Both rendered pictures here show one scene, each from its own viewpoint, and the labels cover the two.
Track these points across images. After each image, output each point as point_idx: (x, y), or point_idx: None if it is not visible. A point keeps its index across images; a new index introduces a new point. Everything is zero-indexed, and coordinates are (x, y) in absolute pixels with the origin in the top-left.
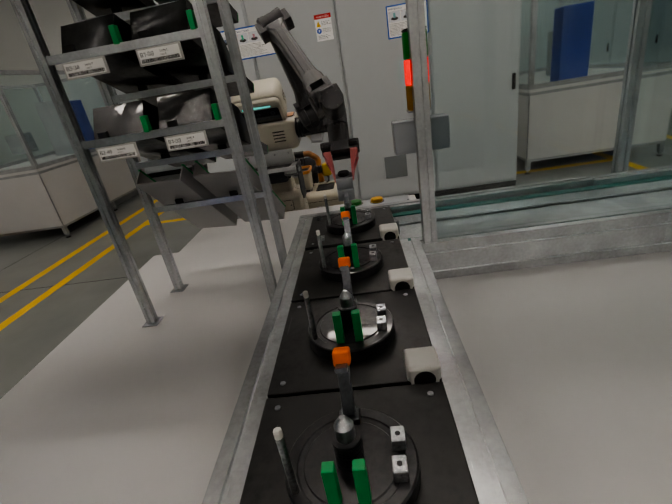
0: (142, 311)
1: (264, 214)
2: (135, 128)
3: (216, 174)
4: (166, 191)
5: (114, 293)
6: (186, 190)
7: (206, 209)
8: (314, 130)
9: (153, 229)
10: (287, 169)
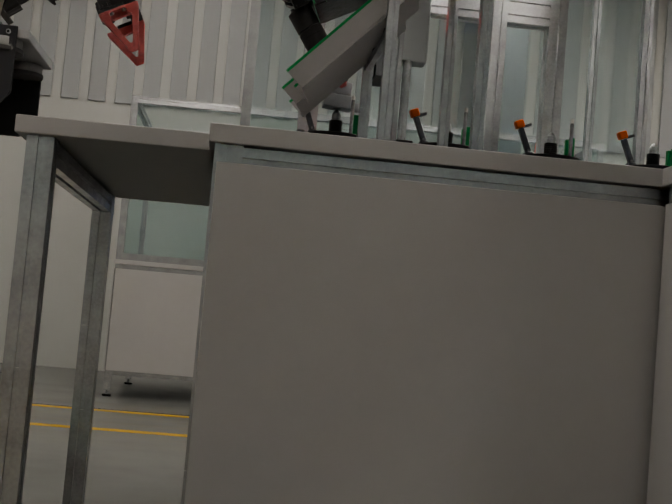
0: (481, 148)
1: (316, 99)
2: None
3: (404, 22)
4: (401, 13)
5: (384, 140)
6: (399, 23)
7: (355, 59)
8: (11, 13)
9: (395, 54)
10: (49, 63)
